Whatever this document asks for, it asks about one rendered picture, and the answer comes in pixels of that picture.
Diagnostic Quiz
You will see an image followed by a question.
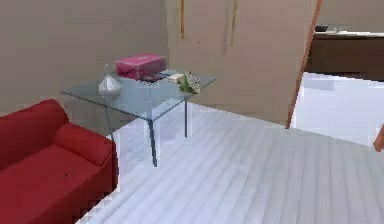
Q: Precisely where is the red box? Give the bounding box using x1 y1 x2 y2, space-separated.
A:
115 53 168 81

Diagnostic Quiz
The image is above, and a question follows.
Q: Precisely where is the green patterned object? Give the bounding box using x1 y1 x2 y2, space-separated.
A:
178 71 203 96

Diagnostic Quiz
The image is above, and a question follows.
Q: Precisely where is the cream small block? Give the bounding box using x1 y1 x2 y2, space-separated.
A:
166 73 185 84

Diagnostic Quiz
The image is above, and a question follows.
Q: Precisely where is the dark flat device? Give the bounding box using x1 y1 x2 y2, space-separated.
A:
138 72 170 83

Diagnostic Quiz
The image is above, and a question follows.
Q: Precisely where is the glass table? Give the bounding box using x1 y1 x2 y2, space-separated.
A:
60 68 217 168

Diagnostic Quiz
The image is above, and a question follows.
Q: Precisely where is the white vase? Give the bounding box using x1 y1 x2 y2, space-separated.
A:
98 64 122 98

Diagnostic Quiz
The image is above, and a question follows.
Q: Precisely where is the red sofa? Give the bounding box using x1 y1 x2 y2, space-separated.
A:
0 98 120 224

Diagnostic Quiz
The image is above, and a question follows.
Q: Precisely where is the dark brown counter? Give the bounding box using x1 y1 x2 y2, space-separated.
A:
305 31 384 82

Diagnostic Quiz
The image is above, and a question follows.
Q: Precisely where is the orange door frame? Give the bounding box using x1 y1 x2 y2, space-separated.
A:
285 0 324 130

